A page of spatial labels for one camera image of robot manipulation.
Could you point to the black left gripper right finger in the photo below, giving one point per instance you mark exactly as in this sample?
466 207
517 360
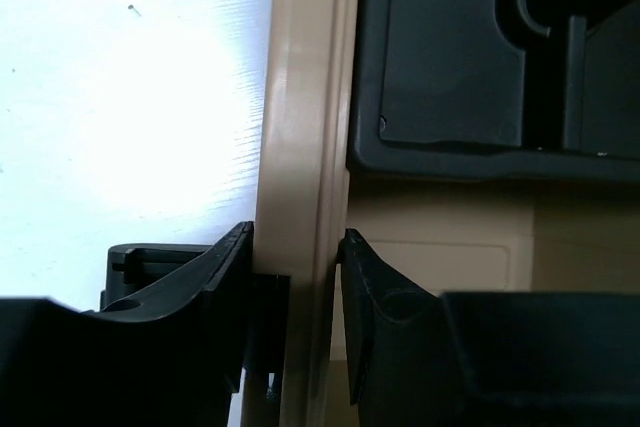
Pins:
484 358

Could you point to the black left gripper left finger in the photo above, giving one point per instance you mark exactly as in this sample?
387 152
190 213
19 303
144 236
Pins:
169 354

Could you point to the tan plastic toolbox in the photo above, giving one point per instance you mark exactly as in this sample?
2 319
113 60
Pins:
445 235

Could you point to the black toolbox tray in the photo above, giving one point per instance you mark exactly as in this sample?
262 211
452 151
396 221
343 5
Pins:
497 89

